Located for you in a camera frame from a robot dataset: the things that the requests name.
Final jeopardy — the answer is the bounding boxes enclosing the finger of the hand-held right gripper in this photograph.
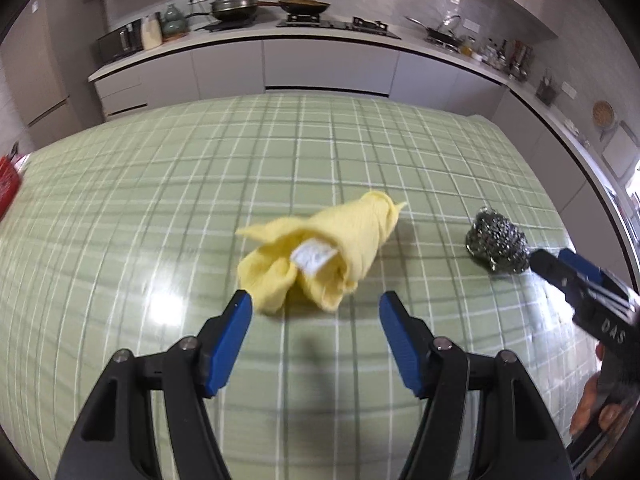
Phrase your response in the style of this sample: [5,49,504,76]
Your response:
[529,249,583,311]
[557,247,608,288]

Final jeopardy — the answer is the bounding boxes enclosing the steel canisters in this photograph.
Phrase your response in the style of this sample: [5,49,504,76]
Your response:
[509,40,535,81]

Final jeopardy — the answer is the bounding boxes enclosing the row of condiment bottles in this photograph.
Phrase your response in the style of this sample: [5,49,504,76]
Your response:
[460,35,511,68]

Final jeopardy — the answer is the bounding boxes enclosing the black gas stove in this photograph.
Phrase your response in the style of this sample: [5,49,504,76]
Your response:
[276,15,402,41]

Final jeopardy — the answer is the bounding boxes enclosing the tall beige cabinet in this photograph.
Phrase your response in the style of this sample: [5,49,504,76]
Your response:
[0,0,83,153]

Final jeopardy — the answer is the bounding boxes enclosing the steel frying pan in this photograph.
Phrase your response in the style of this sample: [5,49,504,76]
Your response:
[405,15,463,47]

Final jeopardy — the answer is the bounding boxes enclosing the lidded grey pan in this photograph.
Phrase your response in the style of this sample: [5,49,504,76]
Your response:
[190,0,261,23]

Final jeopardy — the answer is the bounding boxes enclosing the green checked tablecloth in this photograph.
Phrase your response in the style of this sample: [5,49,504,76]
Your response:
[0,91,616,480]

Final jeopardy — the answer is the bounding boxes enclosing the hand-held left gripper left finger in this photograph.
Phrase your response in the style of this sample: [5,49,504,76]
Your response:
[55,290,253,480]

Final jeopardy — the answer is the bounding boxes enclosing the yellow cloth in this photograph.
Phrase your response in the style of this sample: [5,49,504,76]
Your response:
[235,190,408,316]

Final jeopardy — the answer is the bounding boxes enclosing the dark utensil holder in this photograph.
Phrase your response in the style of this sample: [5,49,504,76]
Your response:
[535,72,558,107]

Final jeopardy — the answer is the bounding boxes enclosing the person's right hand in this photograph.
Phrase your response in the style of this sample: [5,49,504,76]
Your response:
[569,374,627,437]

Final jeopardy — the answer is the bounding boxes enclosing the black toaster oven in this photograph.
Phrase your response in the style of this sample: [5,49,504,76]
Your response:
[95,20,146,66]

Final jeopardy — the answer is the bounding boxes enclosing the green kettle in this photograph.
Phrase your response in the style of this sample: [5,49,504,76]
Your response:
[162,4,191,41]

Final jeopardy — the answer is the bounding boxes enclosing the black wok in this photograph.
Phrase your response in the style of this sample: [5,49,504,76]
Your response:
[260,0,332,17]

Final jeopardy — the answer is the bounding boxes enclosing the round woven trivet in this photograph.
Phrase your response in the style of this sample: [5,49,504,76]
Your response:
[592,101,617,131]

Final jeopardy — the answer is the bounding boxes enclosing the white jug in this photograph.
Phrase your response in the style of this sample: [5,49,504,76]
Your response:
[141,16,163,51]

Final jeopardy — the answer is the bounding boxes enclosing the steel wool scourer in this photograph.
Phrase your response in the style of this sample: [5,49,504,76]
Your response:
[465,207,532,275]

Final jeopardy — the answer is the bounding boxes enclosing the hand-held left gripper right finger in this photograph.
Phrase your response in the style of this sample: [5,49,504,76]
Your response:
[378,290,576,480]

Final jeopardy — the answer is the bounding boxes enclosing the red pot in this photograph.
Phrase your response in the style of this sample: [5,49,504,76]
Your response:
[0,155,23,221]

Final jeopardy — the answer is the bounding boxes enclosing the white cutting board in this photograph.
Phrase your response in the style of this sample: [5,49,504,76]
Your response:
[602,120,640,178]

